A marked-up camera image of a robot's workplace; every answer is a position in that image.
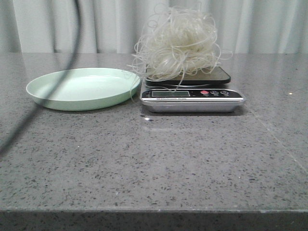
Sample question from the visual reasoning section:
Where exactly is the white vermicelli noodle bundle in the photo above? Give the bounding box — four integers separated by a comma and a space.
130, 5, 224, 87

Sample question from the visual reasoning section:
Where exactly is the silver black kitchen scale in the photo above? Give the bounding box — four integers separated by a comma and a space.
140, 67, 245, 113

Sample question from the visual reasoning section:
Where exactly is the pale green round plate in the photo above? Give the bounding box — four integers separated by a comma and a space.
26, 68, 141, 111

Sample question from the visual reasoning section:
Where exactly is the white pleated curtain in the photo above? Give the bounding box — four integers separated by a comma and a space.
0, 0, 308, 53

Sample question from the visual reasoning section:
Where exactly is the black cable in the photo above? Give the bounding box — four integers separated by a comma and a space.
0, 0, 84, 154

